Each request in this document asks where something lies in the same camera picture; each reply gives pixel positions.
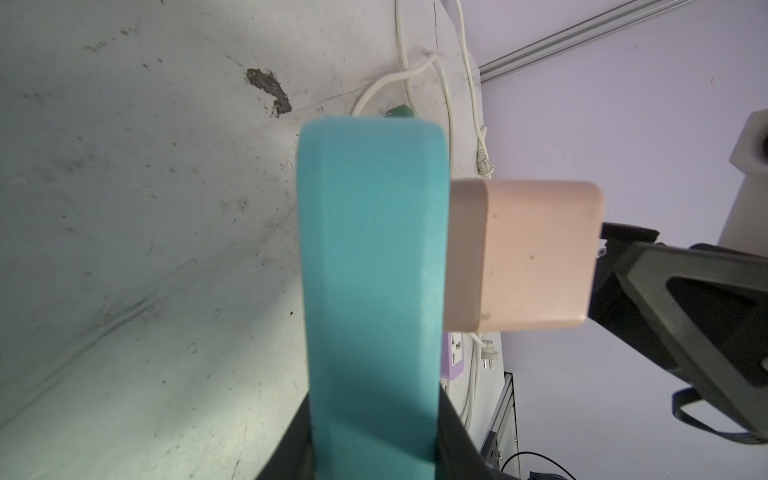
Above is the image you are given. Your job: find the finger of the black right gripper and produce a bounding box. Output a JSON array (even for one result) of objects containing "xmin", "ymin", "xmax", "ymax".
[{"xmin": 588, "ymin": 223, "xmax": 767, "ymax": 441}]

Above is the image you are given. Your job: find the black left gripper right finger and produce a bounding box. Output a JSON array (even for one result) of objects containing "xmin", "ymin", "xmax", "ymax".
[{"xmin": 435, "ymin": 395, "xmax": 514, "ymax": 480}]

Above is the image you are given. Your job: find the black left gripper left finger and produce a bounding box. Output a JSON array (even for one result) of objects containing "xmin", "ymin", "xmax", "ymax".
[{"xmin": 256, "ymin": 395, "xmax": 315, "ymax": 480}]

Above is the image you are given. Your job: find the purple power strip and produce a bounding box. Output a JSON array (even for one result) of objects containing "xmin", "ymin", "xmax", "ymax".
[{"xmin": 440, "ymin": 332, "xmax": 465, "ymax": 381}]

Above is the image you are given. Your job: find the pink plug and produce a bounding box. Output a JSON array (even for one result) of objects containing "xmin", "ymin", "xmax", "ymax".
[{"xmin": 443, "ymin": 179, "xmax": 604, "ymax": 333}]

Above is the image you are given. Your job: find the teal triangular power strip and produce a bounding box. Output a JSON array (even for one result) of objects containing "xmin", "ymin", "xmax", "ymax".
[{"xmin": 296, "ymin": 117, "xmax": 450, "ymax": 479}]

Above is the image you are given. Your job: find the white cable of blue strip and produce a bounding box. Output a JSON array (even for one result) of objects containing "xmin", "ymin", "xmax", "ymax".
[{"xmin": 350, "ymin": 0, "xmax": 457, "ymax": 157}]

